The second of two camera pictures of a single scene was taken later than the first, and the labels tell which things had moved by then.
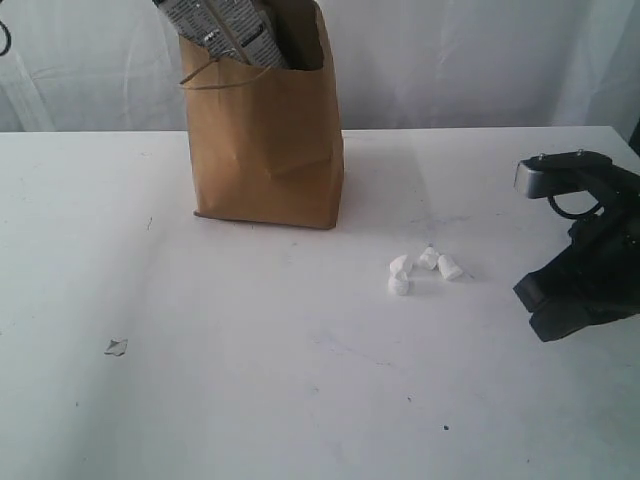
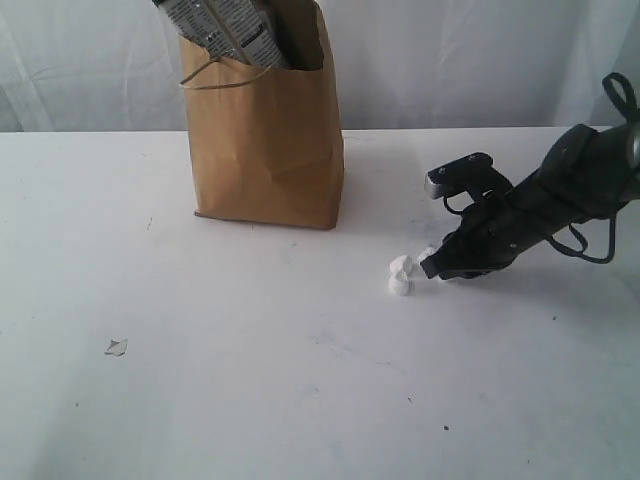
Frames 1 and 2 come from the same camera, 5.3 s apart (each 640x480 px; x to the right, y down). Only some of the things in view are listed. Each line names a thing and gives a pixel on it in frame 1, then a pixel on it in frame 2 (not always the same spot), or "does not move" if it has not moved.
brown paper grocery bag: x=266 y=143 does not move
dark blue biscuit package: x=225 y=28 does not move
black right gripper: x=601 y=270 → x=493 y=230
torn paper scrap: x=117 y=346 does not move
